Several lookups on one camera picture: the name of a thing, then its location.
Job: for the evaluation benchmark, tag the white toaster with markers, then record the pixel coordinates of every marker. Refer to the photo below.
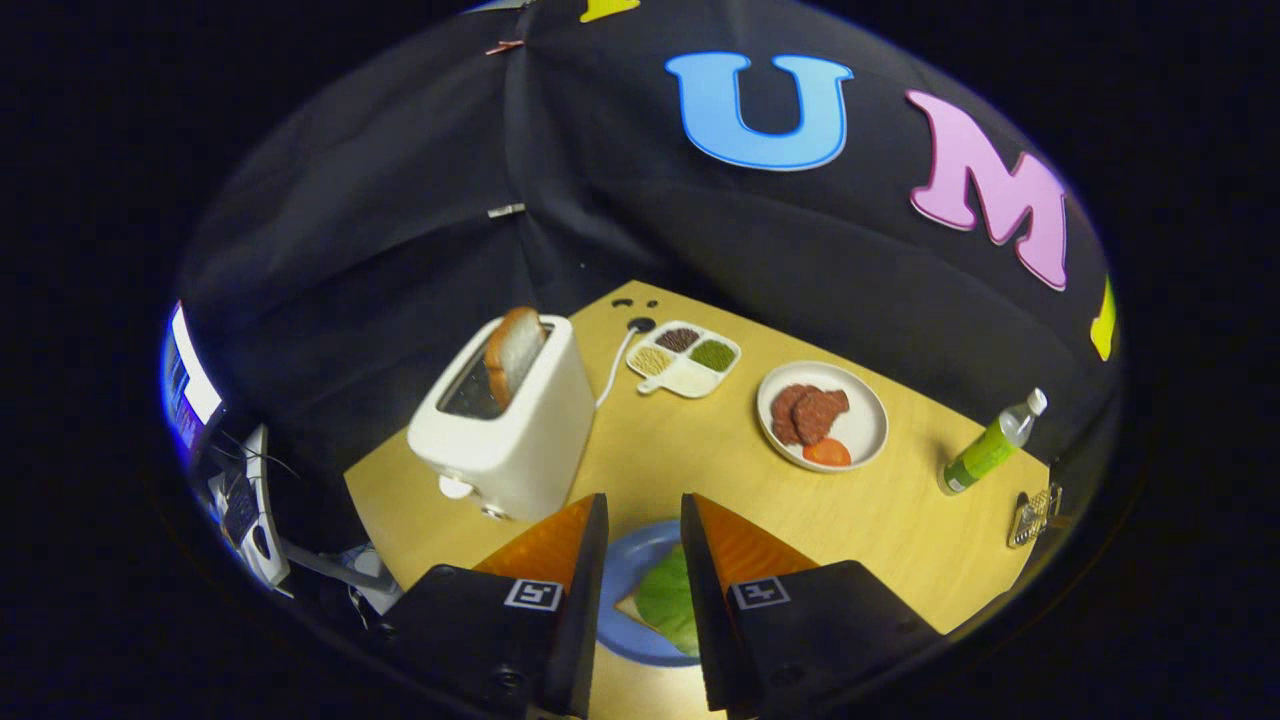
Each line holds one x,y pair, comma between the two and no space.
520,440

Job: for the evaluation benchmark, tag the green label water bottle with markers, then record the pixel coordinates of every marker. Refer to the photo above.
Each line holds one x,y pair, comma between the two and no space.
985,450

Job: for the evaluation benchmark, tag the dark red beans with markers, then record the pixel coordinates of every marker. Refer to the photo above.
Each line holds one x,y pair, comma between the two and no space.
678,339

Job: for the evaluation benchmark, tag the silver clip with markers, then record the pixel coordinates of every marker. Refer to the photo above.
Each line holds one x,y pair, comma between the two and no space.
506,210

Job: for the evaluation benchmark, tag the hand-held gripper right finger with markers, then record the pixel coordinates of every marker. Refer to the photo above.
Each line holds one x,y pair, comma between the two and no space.
700,600

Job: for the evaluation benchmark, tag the blue plate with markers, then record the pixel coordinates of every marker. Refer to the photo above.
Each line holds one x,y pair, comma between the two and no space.
620,570

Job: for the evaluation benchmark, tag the tomato slice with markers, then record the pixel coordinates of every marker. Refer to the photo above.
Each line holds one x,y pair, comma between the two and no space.
827,452

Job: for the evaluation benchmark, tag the computer monitor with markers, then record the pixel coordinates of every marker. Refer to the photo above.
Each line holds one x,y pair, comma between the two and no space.
185,385

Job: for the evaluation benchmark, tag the white plastic device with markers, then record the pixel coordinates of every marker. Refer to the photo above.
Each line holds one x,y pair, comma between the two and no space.
262,540

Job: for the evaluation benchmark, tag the pink clip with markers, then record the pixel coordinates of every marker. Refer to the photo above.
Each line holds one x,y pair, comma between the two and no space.
505,46

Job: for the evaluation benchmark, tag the green mung beans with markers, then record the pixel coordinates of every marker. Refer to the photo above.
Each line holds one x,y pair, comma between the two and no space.
712,354

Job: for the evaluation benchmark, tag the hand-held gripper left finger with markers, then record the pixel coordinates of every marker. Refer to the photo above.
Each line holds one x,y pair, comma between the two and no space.
590,600

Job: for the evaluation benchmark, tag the white divided dish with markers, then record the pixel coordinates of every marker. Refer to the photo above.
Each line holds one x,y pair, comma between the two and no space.
690,380

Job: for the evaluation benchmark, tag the yellow beans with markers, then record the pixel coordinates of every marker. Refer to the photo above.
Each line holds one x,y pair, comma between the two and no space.
652,360

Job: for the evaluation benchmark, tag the green lettuce leaf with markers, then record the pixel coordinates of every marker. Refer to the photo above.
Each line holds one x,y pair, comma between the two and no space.
665,600

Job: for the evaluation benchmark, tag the browned toast slice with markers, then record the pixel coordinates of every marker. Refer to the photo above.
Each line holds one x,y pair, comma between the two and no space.
512,350

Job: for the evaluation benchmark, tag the round white plate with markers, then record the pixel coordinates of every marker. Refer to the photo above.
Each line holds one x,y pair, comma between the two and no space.
860,420

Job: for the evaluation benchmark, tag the dark red meat patty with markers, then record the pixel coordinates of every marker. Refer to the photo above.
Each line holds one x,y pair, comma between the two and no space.
783,412
825,412

